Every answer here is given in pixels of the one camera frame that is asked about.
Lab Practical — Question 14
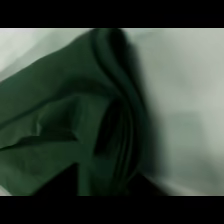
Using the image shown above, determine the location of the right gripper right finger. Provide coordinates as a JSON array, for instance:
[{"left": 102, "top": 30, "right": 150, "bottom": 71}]
[{"left": 127, "top": 172, "right": 168, "bottom": 197}]

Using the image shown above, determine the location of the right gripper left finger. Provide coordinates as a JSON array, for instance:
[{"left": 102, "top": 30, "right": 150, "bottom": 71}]
[{"left": 35, "top": 162, "right": 80, "bottom": 197}]

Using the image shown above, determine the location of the dark green shirt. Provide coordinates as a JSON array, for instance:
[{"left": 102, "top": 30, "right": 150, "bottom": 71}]
[{"left": 0, "top": 28, "right": 150, "bottom": 197}]

